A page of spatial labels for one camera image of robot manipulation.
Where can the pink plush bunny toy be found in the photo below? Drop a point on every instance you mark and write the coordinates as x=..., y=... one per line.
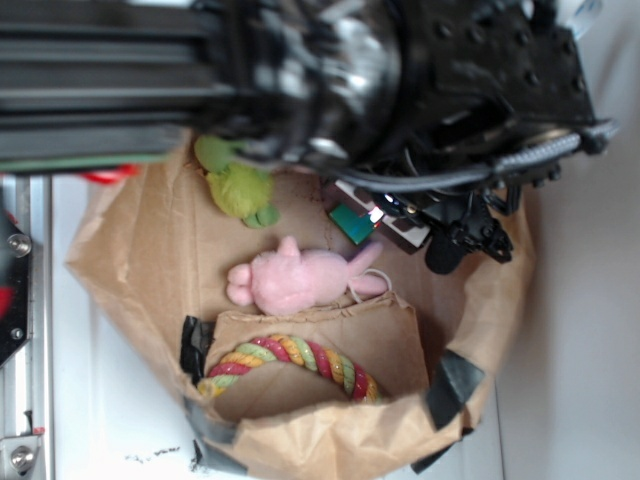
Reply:
x=288, y=280

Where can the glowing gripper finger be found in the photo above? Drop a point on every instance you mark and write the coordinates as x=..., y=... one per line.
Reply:
x=400, y=231

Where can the brown paper bag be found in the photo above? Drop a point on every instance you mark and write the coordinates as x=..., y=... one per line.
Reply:
x=154, y=250

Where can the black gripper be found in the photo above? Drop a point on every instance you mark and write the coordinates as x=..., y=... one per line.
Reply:
x=506, y=101

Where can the green rectangular block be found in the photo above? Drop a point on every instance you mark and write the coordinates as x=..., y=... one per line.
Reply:
x=357, y=228

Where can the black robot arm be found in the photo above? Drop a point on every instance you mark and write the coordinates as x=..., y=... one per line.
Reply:
x=334, y=87

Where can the multicolour rope ring toy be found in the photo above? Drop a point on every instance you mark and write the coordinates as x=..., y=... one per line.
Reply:
x=357, y=384

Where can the aluminium frame rail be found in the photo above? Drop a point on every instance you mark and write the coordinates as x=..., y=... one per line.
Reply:
x=27, y=445

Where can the green plush frog toy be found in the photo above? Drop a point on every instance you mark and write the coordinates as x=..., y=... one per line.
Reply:
x=238, y=189

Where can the black mounting bracket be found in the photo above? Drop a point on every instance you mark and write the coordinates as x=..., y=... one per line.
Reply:
x=16, y=249

